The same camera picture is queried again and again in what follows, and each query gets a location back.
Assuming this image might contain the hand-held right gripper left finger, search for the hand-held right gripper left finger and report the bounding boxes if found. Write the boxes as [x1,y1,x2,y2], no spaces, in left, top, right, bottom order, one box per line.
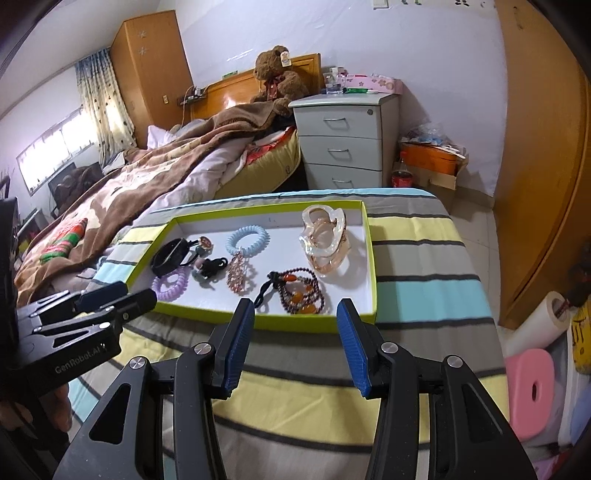
[53,298,256,480]

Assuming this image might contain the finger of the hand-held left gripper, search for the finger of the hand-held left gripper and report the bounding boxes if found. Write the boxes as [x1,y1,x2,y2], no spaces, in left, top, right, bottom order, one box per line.
[34,289,158,337]
[16,281,129,319]

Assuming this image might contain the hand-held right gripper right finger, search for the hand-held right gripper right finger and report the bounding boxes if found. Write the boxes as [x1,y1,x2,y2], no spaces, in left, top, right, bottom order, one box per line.
[336,298,539,480]

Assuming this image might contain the purple spiral hair tie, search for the purple spiral hair tie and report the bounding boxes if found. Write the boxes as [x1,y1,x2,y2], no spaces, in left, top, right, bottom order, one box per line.
[151,268,190,303]

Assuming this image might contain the black wristband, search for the black wristband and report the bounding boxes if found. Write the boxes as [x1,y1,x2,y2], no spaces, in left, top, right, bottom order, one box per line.
[151,237,190,278]

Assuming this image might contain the brown beaded bracelet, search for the brown beaded bracelet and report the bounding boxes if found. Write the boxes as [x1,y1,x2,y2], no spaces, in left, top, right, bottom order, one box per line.
[254,268,329,315]

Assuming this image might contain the pink rhinestone hair clip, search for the pink rhinestone hair clip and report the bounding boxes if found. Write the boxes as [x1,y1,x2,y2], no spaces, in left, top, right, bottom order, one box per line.
[225,251,257,294]

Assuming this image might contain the black hair tie round charm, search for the black hair tie round charm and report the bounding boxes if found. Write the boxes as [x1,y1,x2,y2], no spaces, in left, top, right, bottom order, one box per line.
[178,235,215,268]

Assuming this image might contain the pale blue spiral hair tie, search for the pale blue spiral hair tie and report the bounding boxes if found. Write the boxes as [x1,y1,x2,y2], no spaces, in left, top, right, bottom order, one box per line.
[226,224,270,257]

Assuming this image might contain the white tray with green rim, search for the white tray with green rim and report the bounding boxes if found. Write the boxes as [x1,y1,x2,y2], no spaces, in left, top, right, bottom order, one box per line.
[124,199,379,334]

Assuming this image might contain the person's left hand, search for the person's left hand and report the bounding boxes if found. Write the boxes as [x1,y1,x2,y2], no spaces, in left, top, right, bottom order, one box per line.
[0,381,71,437]

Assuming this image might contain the red green plush item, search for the red green plush item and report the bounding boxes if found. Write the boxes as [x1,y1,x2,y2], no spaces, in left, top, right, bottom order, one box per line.
[39,219,88,264]

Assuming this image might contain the clear pink hair claw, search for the clear pink hair claw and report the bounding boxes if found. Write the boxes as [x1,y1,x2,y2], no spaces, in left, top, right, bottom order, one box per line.
[298,204,354,278]

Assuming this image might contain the black monitor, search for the black monitor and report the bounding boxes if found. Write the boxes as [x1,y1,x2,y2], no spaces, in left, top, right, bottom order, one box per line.
[48,162,103,215]

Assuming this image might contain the brown printed blanket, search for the brown printed blanket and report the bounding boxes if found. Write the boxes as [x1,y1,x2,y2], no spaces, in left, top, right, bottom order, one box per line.
[14,99,282,305]

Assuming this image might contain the pale floral quilt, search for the pale floral quilt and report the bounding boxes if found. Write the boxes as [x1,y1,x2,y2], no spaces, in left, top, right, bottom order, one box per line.
[157,143,259,217]

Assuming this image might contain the window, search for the window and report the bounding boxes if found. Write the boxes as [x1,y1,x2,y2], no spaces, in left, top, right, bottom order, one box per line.
[16,108,100,195]

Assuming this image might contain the white pillow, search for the white pillow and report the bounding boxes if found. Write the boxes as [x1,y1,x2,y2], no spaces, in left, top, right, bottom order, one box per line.
[147,124,185,148]

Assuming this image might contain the yellow mattress cover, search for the yellow mattress cover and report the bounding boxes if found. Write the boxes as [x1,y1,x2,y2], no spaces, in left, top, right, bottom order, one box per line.
[217,127,303,199]

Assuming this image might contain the cola bottle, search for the cola bottle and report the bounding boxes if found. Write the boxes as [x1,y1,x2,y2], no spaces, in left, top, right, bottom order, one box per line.
[392,159,415,189]

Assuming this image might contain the white paper roll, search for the white paper roll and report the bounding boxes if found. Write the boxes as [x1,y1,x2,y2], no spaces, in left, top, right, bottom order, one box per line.
[505,291,571,358]

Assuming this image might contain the cardboard box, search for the cardboard box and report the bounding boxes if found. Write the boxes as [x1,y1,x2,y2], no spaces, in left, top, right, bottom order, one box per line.
[416,154,469,192]

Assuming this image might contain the dotted curtain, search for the dotted curtain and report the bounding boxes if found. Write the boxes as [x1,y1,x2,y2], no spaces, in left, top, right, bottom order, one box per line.
[75,50,136,160]

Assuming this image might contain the red patterned pillow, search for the red patterned pillow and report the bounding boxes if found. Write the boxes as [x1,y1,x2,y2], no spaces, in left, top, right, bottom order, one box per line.
[242,131,296,167]

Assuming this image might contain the orange storage box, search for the orange storage box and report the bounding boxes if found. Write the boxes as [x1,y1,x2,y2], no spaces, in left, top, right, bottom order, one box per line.
[401,142,460,176]

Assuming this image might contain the white drawer nightstand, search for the white drawer nightstand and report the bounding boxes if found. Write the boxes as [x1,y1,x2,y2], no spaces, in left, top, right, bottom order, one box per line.
[288,92,402,190]

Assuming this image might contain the yellow printed bag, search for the yellow printed bag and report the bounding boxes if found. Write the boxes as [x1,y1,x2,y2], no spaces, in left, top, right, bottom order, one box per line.
[570,307,591,370]

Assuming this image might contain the plastic bags pile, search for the plastic bags pile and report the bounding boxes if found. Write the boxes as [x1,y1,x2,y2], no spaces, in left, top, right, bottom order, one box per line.
[402,122,465,155]

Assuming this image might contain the wooden headboard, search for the wooden headboard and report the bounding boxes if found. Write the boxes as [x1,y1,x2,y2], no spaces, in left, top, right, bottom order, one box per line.
[190,53,324,123]

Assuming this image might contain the tall wooden wardrobe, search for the tall wooden wardrobe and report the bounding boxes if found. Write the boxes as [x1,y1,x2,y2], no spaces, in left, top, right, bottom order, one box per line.
[109,10,195,148]

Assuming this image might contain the pink floral tissue box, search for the pink floral tissue box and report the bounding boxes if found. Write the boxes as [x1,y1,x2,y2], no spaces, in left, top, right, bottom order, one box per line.
[344,73,402,94]

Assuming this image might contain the small cosmetic bottles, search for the small cosmetic bottles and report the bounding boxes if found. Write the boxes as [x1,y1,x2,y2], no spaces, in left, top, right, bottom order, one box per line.
[323,67,347,93]

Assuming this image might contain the brown teddy bear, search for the brown teddy bear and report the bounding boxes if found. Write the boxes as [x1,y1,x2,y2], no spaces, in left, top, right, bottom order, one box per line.
[249,45,309,117]

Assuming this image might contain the large wooden closet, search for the large wooden closet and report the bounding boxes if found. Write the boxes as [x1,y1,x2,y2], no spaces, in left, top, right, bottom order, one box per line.
[494,0,591,330]

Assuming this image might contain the black hair tie teal bead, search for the black hair tie teal bead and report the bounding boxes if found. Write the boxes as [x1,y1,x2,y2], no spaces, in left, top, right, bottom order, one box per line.
[191,256,230,288]

